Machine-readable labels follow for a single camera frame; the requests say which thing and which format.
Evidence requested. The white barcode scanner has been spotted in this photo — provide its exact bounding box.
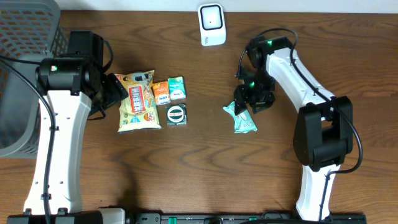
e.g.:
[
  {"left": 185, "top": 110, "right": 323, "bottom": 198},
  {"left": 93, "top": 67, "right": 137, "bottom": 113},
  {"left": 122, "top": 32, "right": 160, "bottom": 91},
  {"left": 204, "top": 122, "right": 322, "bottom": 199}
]
[{"left": 198, "top": 3, "right": 226, "bottom": 47}]

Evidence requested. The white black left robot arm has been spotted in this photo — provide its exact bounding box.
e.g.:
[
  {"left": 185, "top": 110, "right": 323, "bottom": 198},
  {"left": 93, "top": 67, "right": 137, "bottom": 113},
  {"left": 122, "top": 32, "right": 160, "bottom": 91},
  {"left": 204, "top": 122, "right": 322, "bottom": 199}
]
[{"left": 7, "top": 50, "right": 130, "bottom": 223}]

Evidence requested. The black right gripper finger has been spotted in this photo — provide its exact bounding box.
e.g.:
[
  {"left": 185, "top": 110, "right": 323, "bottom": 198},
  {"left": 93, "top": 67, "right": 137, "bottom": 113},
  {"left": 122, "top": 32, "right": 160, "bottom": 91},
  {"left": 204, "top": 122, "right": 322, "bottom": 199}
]
[
  {"left": 251, "top": 101, "right": 274, "bottom": 114},
  {"left": 233, "top": 85, "right": 247, "bottom": 116}
]

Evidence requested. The dark grey plastic basket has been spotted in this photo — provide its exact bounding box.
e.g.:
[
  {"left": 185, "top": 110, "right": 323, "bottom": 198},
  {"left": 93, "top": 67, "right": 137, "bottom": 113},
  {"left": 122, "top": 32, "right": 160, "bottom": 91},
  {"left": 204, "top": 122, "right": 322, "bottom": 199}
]
[{"left": 1, "top": 0, "right": 68, "bottom": 159}]

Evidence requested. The green tissue pack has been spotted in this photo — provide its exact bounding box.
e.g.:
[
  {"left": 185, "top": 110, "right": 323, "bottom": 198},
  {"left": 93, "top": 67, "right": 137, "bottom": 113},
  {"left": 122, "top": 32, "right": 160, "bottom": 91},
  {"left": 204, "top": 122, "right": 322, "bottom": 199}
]
[{"left": 168, "top": 77, "right": 187, "bottom": 101}]

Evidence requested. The teal wet wipes pack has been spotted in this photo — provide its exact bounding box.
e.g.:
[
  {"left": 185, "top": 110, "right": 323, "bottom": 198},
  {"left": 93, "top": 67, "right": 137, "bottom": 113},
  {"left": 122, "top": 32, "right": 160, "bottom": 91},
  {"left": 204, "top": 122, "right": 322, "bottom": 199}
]
[{"left": 223, "top": 102, "right": 257, "bottom": 134}]

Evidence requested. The orange tissue pack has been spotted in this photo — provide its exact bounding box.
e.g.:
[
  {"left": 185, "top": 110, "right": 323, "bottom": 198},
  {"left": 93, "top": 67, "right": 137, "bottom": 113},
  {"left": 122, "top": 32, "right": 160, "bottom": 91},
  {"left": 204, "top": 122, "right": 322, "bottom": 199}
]
[{"left": 152, "top": 81, "right": 171, "bottom": 106}]

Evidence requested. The green Zam-Buk box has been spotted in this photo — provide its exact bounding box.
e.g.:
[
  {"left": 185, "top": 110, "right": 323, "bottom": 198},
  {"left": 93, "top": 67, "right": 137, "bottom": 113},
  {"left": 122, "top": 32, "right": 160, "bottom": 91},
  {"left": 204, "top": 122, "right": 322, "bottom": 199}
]
[{"left": 166, "top": 104, "right": 187, "bottom": 126}]

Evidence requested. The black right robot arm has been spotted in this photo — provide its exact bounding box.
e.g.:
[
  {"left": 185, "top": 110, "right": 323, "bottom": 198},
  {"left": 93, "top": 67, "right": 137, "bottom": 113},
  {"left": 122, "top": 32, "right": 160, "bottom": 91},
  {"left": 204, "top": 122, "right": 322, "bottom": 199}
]
[{"left": 233, "top": 36, "right": 353, "bottom": 221}]

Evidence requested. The yellow snack bag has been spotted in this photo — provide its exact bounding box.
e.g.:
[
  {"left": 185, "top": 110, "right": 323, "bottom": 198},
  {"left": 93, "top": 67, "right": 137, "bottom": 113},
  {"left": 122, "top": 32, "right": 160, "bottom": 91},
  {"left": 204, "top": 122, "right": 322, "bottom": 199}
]
[{"left": 116, "top": 70, "right": 161, "bottom": 134}]

